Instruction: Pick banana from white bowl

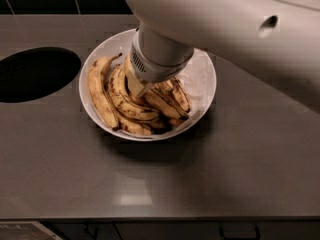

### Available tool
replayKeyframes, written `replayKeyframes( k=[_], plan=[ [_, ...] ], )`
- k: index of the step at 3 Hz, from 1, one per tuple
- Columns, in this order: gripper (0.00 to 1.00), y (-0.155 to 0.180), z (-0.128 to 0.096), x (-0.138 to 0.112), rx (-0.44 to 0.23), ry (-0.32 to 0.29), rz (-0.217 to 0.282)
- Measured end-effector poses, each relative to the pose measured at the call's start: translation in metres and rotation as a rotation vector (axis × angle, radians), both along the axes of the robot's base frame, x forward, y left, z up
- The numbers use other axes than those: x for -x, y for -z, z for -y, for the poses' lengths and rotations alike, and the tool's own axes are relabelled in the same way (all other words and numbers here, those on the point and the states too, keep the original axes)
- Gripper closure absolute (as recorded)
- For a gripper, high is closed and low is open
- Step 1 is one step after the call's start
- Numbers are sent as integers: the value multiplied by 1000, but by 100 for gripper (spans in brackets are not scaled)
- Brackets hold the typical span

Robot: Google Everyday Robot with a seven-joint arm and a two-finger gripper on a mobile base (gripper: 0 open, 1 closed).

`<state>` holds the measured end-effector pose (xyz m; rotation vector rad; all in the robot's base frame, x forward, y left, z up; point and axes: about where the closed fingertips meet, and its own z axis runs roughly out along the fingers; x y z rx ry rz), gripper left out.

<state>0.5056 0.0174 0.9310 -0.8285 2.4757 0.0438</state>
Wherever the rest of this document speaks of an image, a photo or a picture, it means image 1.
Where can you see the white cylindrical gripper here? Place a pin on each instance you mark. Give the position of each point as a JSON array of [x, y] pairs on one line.
[[154, 69]]

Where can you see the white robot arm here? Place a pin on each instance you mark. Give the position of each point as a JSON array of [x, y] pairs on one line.
[[277, 41]]

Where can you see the curved spotted middle banana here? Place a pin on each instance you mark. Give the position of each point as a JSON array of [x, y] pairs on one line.
[[123, 102]]

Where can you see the upper spotted yellow banana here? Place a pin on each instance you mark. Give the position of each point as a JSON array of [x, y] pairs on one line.
[[165, 87]]

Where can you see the spotted yellow banana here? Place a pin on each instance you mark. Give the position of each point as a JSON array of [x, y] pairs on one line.
[[96, 86], [165, 87]]

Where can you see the dark brown overripe banana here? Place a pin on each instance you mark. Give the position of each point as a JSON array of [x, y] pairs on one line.
[[180, 95]]

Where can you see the bottom yellow banana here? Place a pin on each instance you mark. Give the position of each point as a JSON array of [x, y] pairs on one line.
[[133, 127]]

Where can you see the leftmost spotted yellow banana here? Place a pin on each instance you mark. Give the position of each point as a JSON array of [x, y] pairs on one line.
[[96, 86]]

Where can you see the white paper liner in bowl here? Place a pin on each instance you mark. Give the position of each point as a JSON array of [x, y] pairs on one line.
[[199, 82]]

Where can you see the white ceramic bowl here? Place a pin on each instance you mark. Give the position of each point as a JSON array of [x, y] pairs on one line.
[[119, 43]]

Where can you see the printed paper at bottom left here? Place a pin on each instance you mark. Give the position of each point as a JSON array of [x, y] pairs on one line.
[[26, 231]]

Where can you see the black drawer handle right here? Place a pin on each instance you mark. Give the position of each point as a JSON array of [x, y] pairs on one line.
[[227, 233]]

